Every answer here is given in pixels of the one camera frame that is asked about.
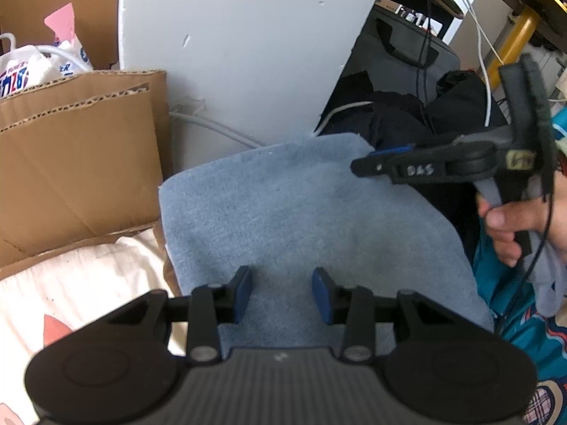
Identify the grey suitcase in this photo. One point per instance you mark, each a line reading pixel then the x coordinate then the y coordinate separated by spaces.
pixel 398 35

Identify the brown cardboard sheet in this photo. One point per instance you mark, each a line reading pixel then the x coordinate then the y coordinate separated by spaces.
pixel 79 159

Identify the white printed plastic bag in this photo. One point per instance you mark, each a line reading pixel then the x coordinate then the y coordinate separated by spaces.
pixel 31 66

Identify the person's right hand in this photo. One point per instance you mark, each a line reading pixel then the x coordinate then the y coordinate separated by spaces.
pixel 505 223

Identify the cream printed blanket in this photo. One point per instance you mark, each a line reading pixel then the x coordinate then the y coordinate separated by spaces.
pixel 88 270

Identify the teal patterned cloth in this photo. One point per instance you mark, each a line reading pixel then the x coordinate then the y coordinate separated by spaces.
pixel 518 363

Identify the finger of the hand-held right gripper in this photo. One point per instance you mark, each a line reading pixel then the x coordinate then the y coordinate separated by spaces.
pixel 416 168
pixel 398 149

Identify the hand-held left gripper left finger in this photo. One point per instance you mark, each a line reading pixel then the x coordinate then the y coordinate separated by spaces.
pixel 242 294

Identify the black bag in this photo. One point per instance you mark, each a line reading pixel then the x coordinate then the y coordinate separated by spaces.
pixel 390 115

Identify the plastic-wrapped pale panel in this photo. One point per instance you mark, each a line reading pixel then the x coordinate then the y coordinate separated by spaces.
pixel 248 44

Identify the yellow table leg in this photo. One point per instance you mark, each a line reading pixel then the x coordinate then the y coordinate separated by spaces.
pixel 520 37

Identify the light blue denim pants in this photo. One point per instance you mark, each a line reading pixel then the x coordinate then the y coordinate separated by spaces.
pixel 301 212

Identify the pink paper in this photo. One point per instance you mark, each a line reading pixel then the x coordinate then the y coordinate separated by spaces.
pixel 62 22

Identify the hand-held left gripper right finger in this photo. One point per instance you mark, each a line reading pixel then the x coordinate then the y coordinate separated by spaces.
pixel 319 294

